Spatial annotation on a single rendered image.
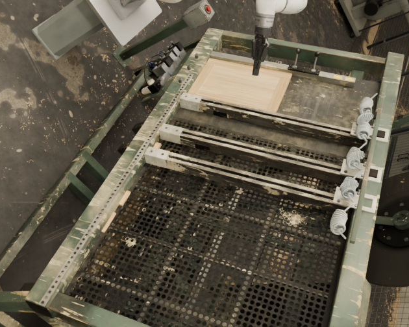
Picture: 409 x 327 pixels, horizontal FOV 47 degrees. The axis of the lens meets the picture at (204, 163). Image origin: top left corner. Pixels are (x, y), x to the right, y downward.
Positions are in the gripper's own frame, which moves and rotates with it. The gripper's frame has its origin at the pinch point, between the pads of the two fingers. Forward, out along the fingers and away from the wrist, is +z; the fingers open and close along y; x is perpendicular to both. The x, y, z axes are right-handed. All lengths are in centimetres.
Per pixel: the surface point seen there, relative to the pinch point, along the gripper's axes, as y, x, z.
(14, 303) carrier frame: 5, -118, 105
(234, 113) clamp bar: -26.9, 10.5, 33.0
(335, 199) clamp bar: 53, 17, 49
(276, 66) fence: -49, 54, 11
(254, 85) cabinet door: -44, 35, 22
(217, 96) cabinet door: -49, 12, 29
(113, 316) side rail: 43, -86, 91
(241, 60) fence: -66, 38, 11
